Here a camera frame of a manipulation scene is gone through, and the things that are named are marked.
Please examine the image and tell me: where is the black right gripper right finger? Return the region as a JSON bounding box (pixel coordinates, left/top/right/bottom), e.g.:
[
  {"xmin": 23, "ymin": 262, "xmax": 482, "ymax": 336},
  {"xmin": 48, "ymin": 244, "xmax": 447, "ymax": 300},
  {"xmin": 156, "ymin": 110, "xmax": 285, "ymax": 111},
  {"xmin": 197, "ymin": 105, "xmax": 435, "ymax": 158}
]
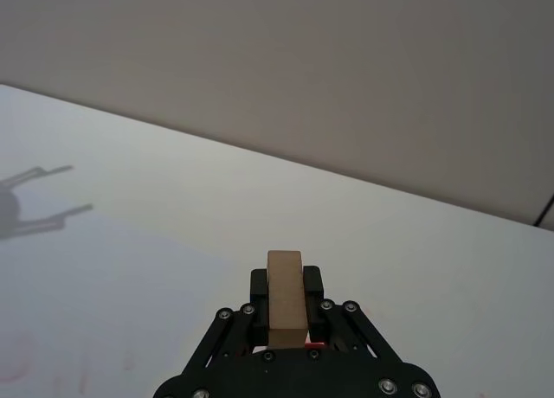
[{"xmin": 302, "ymin": 265, "xmax": 407, "ymax": 366}]

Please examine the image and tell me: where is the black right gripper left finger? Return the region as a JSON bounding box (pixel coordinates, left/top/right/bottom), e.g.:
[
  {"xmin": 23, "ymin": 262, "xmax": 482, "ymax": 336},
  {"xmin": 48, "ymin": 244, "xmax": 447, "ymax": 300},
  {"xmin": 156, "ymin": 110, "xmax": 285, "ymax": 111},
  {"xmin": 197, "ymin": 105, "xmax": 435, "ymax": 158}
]
[{"xmin": 183, "ymin": 267, "xmax": 272, "ymax": 371}]

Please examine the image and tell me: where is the thin dark cable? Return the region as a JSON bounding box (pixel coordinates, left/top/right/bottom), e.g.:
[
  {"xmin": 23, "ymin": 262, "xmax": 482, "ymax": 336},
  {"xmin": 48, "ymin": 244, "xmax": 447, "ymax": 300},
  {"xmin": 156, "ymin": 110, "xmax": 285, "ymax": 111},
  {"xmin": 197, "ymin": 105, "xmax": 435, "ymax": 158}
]
[{"xmin": 533, "ymin": 196, "xmax": 554, "ymax": 227}]

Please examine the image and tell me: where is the white table cloth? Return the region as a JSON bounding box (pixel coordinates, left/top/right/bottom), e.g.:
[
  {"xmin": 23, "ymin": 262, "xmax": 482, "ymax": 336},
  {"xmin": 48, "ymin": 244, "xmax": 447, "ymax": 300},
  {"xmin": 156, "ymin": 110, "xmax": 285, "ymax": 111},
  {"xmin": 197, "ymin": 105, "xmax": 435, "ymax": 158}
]
[{"xmin": 0, "ymin": 82, "xmax": 554, "ymax": 398}]

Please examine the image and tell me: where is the tan wooden block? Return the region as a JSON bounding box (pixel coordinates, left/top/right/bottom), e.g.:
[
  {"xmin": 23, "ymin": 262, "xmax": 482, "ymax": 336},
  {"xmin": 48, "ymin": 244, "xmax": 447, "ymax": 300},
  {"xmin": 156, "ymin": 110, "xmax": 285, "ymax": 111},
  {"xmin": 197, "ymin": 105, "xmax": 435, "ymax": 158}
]
[{"xmin": 266, "ymin": 249, "xmax": 310, "ymax": 351}]

